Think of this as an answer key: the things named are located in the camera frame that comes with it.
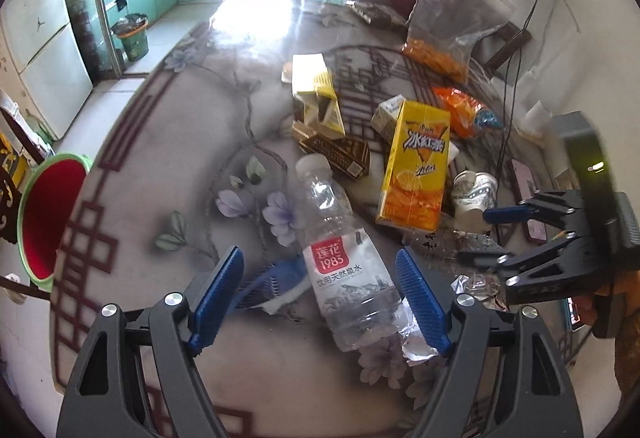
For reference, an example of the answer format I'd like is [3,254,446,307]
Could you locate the floral paper cup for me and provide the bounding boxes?
[451,170,498,233]

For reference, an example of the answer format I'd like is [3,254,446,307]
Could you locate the clear plastic water bottle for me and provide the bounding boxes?
[295,154,407,352]

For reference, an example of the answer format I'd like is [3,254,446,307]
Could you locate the yellow white torn carton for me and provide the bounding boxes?
[291,54,346,140]

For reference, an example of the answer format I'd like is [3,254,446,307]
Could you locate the green kitchen trash bin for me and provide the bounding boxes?
[111,13,149,62]

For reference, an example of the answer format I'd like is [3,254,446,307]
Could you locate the smartphone in pink case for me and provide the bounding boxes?
[508,157,550,245]

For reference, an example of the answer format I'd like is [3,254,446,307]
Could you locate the yellow iced tea carton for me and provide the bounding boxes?
[376,100,450,232]

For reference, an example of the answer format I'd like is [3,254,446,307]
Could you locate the orange snack packet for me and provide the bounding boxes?
[433,87,503,139]

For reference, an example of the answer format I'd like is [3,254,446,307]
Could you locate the small white milk carton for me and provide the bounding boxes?
[370,94,406,143]

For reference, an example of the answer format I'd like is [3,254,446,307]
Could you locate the brown patterned carton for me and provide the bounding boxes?
[292,120,371,180]

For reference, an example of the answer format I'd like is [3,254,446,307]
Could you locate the red bin with green rim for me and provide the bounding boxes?
[17,153,93,293]

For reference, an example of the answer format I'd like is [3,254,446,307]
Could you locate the clear bag of orange snacks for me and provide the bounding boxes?
[402,0,515,84]

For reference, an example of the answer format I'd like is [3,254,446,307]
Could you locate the dark carved wooden chair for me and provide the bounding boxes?
[1,108,54,302]

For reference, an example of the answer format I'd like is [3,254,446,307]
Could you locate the dark packaged snack box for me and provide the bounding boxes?
[346,2,406,30]

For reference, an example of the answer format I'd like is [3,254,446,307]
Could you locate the white refrigerator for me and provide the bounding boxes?
[1,0,93,140]

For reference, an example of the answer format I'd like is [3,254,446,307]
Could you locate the black cable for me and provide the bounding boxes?
[491,0,544,199]

